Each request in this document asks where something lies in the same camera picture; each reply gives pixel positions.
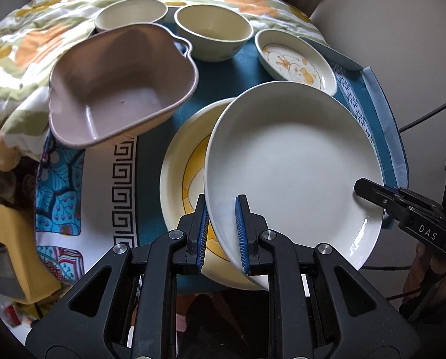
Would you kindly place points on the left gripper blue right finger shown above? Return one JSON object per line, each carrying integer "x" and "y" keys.
{"x": 255, "y": 260}

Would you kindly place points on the cream plate with yellow pattern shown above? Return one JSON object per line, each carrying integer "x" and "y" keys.
{"x": 181, "y": 183}

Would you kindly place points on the pink square handled dish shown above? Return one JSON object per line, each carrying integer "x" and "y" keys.
{"x": 119, "y": 84}

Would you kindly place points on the cream round bowl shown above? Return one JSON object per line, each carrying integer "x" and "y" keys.
{"x": 216, "y": 33}

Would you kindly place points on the person's right hand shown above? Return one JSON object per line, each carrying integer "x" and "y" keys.
{"x": 426, "y": 270}

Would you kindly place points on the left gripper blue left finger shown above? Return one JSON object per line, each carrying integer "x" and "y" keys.
{"x": 191, "y": 257}

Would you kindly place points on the small duck pattern plate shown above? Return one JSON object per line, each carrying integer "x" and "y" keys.
{"x": 287, "y": 57}

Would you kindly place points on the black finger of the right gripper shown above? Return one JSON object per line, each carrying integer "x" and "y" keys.
{"x": 380, "y": 195}

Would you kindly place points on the floral quilt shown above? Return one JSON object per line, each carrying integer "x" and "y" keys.
{"x": 33, "y": 37}

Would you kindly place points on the teal blue table mat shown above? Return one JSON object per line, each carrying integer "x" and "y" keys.
{"x": 358, "y": 90}

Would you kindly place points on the large white plate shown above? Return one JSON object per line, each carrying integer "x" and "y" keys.
{"x": 295, "y": 153}

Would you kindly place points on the yellow object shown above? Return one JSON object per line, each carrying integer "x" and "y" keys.
{"x": 23, "y": 276}

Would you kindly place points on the small cream bowl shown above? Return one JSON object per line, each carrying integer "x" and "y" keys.
{"x": 129, "y": 12}

